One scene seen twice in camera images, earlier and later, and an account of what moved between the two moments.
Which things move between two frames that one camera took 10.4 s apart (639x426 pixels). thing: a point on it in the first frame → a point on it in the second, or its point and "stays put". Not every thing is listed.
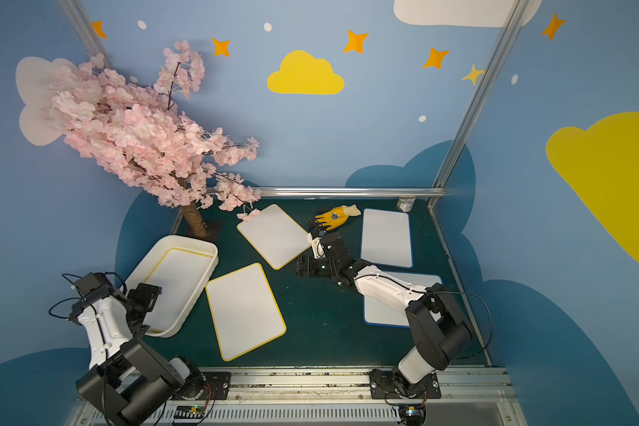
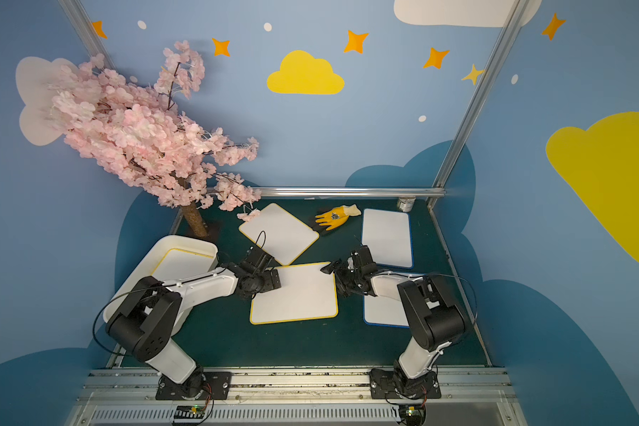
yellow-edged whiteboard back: x=275 y=236 stays put
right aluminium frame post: x=477 y=98 stays put
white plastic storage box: x=179 y=266 stays put
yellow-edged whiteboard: x=245 y=311 → x=306 y=292
